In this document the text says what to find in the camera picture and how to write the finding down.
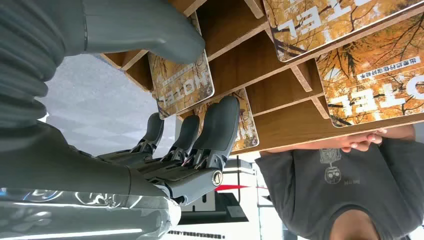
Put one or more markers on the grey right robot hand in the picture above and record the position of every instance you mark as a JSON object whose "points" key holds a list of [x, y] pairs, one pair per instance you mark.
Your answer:
{"points": [[66, 165]]}

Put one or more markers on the person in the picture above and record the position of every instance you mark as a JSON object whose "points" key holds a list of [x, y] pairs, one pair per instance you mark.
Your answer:
{"points": [[314, 192]]}

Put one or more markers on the wooden card holder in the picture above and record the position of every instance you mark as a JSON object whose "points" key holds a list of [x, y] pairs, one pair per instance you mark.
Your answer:
{"points": [[281, 126]]}

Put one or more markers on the red barrier belt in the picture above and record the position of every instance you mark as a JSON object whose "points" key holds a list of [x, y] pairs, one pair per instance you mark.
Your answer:
{"points": [[232, 188]]}

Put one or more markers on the black floor stand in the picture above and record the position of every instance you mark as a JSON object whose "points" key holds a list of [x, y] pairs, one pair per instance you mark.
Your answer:
{"points": [[212, 205]]}

